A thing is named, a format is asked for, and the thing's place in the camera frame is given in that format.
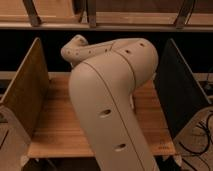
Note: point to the right dark divider panel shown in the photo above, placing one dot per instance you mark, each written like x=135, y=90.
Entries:
x=179, y=93

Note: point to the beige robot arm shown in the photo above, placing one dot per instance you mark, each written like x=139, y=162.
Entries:
x=101, y=85

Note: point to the wooden upper shelf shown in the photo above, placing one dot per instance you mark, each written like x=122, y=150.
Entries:
x=108, y=15

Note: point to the left wooden divider panel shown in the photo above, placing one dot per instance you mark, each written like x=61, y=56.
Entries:
x=23, y=99

